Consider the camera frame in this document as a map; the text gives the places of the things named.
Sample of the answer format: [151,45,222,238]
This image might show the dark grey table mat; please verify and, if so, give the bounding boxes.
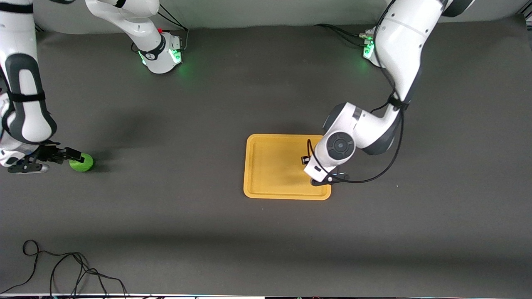
[0,15,532,297]

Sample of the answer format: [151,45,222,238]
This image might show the orange plastic tray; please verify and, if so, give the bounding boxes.
[243,133,332,201]

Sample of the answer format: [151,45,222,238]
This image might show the black right arm base cables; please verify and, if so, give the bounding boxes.
[150,6,190,53]

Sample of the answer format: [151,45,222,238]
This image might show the black arm base cables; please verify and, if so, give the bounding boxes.
[313,23,373,47]
[150,6,190,53]

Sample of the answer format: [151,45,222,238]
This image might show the green apple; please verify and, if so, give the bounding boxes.
[69,152,95,173]

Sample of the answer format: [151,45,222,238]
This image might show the loose thin black cable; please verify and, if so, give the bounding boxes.
[0,239,130,298]

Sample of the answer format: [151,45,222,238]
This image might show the black left arm base cables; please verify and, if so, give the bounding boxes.
[313,23,373,47]

